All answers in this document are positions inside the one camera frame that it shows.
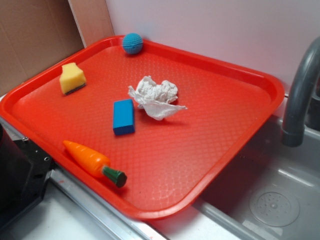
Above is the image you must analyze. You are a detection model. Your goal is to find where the red plastic tray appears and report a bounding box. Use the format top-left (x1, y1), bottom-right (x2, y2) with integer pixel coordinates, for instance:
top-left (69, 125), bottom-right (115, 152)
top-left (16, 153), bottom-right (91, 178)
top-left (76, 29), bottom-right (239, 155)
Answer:
top-left (0, 36), bottom-right (285, 220)

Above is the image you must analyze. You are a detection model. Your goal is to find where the blue knitted ball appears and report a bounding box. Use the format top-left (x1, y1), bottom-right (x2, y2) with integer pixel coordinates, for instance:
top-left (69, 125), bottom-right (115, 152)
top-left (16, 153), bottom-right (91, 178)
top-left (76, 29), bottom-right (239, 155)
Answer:
top-left (122, 33), bottom-right (143, 55)

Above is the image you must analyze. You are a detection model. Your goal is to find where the grey toy faucet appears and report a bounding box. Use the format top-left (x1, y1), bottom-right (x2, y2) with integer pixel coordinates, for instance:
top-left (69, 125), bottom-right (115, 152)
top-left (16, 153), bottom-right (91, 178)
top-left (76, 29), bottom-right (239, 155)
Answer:
top-left (280, 37), bottom-right (320, 147)

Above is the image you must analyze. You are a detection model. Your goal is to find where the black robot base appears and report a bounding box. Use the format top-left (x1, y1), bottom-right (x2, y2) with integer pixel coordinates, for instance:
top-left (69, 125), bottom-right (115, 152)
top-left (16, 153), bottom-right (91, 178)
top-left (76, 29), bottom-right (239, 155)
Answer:
top-left (0, 126), bottom-right (52, 229)

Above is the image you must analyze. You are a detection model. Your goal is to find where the grey plastic sink basin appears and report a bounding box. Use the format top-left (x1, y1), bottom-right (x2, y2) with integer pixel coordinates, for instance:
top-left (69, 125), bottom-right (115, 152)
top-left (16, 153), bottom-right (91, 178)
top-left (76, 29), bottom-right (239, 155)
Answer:
top-left (194, 117), bottom-right (320, 240)

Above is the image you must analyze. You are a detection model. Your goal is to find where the brown cardboard panel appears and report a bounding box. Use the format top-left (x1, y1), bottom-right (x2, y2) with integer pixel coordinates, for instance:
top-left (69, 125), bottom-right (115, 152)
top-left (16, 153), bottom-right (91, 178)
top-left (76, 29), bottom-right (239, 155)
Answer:
top-left (0, 0), bottom-right (114, 96)

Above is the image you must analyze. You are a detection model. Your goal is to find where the yellow sponge with green base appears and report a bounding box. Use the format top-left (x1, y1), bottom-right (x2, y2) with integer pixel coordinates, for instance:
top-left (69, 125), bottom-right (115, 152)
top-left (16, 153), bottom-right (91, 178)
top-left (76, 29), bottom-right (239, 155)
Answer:
top-left (59, 62), bottom-right (87, 95)

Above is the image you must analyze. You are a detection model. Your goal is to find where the orange toy carrot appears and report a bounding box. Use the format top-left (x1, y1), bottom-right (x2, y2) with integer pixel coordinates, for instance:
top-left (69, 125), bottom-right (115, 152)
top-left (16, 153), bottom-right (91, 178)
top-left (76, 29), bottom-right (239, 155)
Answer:
top-left (62, 140), bottom-right (128, 188)

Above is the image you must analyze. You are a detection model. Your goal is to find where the blue rectangular block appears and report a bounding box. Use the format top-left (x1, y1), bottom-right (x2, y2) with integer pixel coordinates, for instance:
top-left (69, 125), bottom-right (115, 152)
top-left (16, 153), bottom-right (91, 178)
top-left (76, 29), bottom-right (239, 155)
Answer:
top-left (112, 99), bottom-right (135, 136)

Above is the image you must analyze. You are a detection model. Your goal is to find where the crumpled white paper towel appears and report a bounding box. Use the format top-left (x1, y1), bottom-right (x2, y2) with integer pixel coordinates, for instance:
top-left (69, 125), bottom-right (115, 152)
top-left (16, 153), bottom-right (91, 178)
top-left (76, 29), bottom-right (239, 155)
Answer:
top-left (128, 76), bottom-right (188, 121)

